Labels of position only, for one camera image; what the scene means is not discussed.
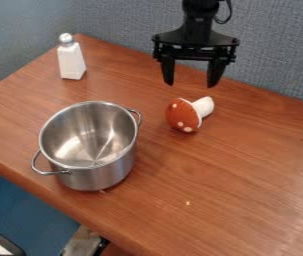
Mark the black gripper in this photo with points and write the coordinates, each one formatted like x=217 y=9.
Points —
x=217 y=49

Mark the red and white toy mushroom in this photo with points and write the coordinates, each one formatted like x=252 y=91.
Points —
x=185 y=114

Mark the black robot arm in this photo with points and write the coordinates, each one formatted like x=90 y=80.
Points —
x=200 y=16

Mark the stainless steel pot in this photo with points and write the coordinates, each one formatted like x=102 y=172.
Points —
x=88 y=144

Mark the white salt shaker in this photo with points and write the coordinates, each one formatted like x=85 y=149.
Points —
x=70 y=57

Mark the grey table leg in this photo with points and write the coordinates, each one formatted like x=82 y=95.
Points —
x=86 y=243

